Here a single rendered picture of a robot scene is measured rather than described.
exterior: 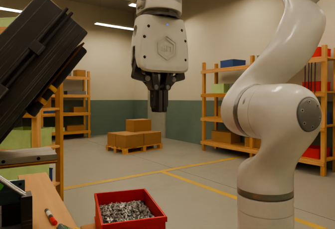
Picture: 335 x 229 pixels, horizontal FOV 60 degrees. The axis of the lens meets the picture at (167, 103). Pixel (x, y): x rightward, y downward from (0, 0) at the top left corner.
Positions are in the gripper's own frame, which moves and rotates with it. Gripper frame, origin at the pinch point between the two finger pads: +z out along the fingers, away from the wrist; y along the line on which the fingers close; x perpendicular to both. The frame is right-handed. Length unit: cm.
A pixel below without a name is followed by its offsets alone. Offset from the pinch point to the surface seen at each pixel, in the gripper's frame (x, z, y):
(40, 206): 70, 40, -13
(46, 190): 89, 40, -9
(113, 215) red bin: 52, 41, 9
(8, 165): 49, 19, -24
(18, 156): 50, 17, -21
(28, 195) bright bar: 50, 29, -19
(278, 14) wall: 376, -180, 485
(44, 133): 329, 42, 17
